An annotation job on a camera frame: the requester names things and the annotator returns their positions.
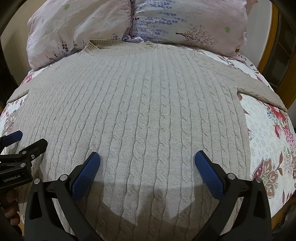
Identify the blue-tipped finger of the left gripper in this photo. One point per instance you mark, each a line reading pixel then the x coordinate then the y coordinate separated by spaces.
pixel 10 139

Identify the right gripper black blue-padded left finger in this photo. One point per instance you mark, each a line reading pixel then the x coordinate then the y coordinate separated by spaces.
pixel 52 212

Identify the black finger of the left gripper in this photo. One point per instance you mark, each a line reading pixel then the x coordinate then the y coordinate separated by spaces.
pixel 34 150

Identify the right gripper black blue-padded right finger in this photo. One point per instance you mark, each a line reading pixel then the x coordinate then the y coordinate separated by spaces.
pixel 253 221

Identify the person's left hand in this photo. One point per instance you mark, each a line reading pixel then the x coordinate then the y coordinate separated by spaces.
pixel 11 207

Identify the pink floral left pillow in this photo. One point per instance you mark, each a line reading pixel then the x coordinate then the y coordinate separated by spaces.
pixel 61 28

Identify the brown wooden headboard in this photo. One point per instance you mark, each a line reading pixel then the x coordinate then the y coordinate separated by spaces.
pixel 271 45

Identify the pink lavender-print right pillow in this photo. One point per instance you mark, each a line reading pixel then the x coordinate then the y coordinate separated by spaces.
pixel 217 26

